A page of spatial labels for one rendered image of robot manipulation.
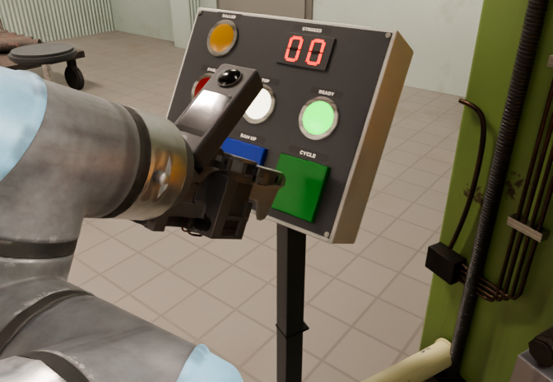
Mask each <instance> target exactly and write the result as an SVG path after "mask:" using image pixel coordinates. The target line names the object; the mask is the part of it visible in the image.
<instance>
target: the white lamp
mask: <svg viewBox="0 0 553 382"><path fill-rule="evenodd" d="M270 106H271V97H270V95H269V93H268V92H267V91H266V90H264V89H262V90H261V91H260V93H259V94H258V96H257V97H256V98H255V100H254V101H253V103H252V104H251V105H250V106H249V108H248V109H247V111H246V114H247V115H248V116H249V117H250V118H252V119H260V118H262V117H263V116H264V115H265V114H266V113H267V112H268V111H269V109H270Z"/></svg>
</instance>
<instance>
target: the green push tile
mask: <svg viewBox="0 0 553 382"><path fill-rule="evenodd" d="M330 169H331V167H328V166H325V165H320V164H318V163H314V162H312V161H307V160H304V159H300V158H298V157H295V156H290V155H287V154H284V153H281V154H280V157H279V160H278V163H277V166H276V170H278V171H280V172H282V173H283V174H284V176H285V177H286V182H285V185H284V186H283V187H282V188H280V189H279V190H278V192H277V194H276V197H275V199H274V201H273V204H272V206H271V208H273V209H276V210H277V211H280V212H284V213H286V214H289V215H292V216H293V217H298V218H299V219H302V220H305V221H308V222H313V223H314V221H315V218H316V216H317V212H318V208H319V205H320V202H321V199H322V196H323V191H324V189H325V186H326V183H327V180H328V176H329V173H330Z"/></svg>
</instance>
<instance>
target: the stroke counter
mask: <svg viewBox="0 0 553 382"><path fill-rule="evenodd" d="M301 38H302V37H299V36H293V38H290V42H289V45H288V47H289V49H287V51H286V56H285V58H286V60H287V61H292V62H294V61H295V60H297V59H298V57H299V53H300V50H298V49H301V45H302V43H303V40H302V39H301ZM293 39H296V40H300V45H299V48H294V47H291V43H292V40H293ZM314 42H319V43H323V44H322V48H321V50H320V51H316V50H312V48H313V46H314ZM324 46H325V43H324V42H323V40H317V39H315V40H314V41H312V43H311V45H310V48H309V50H311V52H309V53H308V56H307V59H306V62H308V64H311V65H317V63H319V62H320V59H321V57H322V54H321V53H320V52H323V49H324ZM290 49H291V50H296V51H297V53H296V56H295V58H287V56H288V53H289V51H290ZM311 53H313V54H319V56H318V61H317V62H316V63H315V62H310V61H309V57H310V54H311Z"/></svg>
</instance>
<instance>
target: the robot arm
mask: <svg viewBox="0 0 553 382"><path fill-rule="evenodd" d="M262 88H263V82H262V80H261V77H260V75H259V72H258V70H256V69H252V68H243V67H239V66H235V65H230V64H226V63H224V64H222V65H220V67H219V68H218V69H217V70H216V72H215V73H214V74H213V76H212V77H211V78H210V80H209V81H208V82H207V83H206V85H205V86H204V87H203V88H202V89H201V90H200V91H199V93H198V94H197V95H196V97H195V98H194V99H193V101H192V102H191V103H190V104H189V106H188V107H187V108H186V110H185V111H184V112H183V113H182V114H181V115H180V116H179V118H178V119H177V120H176V121H175V123H172V122H171V121H169V120H168V119H167V118H164V117H161V116H159V115H156V114H152V113H148V112H146V111H143V110H140V109H136V108H133V107H131V106H128V105H122V104H119V103H116V102H113V101H110V100H106V99H103V98H100V97H98V96H95V95H91V94H88V93H85V92H83V91H78V90H75V89H72V88H70V87H67V86H63V85H60V84H58V83H55V82H50V81H47V80H45V79H42V78H41V77H40V76H39V75H37V74H36V73H33V72H29V71H25V70H12V69H9V68H4V67H0V382H243V379H242V377H241V374H240V373H239V372H238V370H237V369H236V368H235V367H234V366H233V365H231V364H230V363H229V362H227V361H225V360H223V359H221V358H220V357H218V356H216V355H214V354H213V353H211V352H210V351H209V349H208V347H207V346H205V345H204V344H198V345H195V344H193V343H191V342H189V341H187V340H185V339H183V338H181V337H179V336H177V335H175V334H173V333H170V332H168V331H166V330H164V329H162V328H160V327H158V326H156V325H154V324H152V323H150V322H148V321H146V320H144V319H142V318H140V317H138V316H136V315H134V314H131V313H129V312H127V311H126V310H123V309H121V308H119V307H118V306H116V305H113V304H111V303H109V302H108V301H106V300H103V299H100V298H99V297H97V296H95V295H93V294H92V293H91V292H89V291H86V290H84V289H82V288H80V287H79V286H75V285H73V284H71V283H70V282H67V278H68V275H69V272H70V268H71V265H72V260H73V256H74V253H75V249H76V246H77V240H78V238H79V235H80V232H81V226H82V222H83V218H102V219H105V218H111V219H125V220H129V221H133V222H136V223H138V224H141V225H143V226H144V227H146V228H147V229H149V230H151V231H165V227H166V226H173V227H181V230H182V231H184V232H188V233H189V234H190V235H192V236H199V237H200V236H203V235H204V236H206V237H208V238H210V239H229V240H242V238H243V234H244V230H245V227H246V224H247V221H248V220H249V215H250V213H251V210H252V206H253V203H250V202H248V200H249V199H251V200H254V201H255V203H256V218H257V220H260V221H261V220H263V219H265V218H266V216H267V214H268V213H269V211H270V208H271V206H272V204H273V201H274V199H275V197H276V195H277V192H278V190H279V189H280V188H282V187H283V186H284V185H285V182H286V177H285V176H284V174H283V173H282V172H280V171H278V170H274V169H270V168H267V167H265V166H261V165H257V162H256V161H251V160H248V159H245V158H243V157H240V156H236V155H232V154H230V153H227V152H224V151H223V150H222V149H220V147H221V145H222V144H223V142H224V141H225V140H226V139H227V137H228V136H229V135H230V133H231V131H232V130H233V129H234V127H235V126H236V124H237V123H238V122H239V121H240V119H241V118H242V117H243V115H244V113H245V112H246V111H247V109H248V108H249V106H250V105H251V104H252V103H253V101H254V100H255V98H256V97H257V96H258V94H259V93H260V91H261V90H262ZM258 183H260V184H258ZM184 228H185V229H187V230H186V231H185V230H184ZM190 232H194V233H198V234H199V235H197V234H192V233H190Z"/></svg>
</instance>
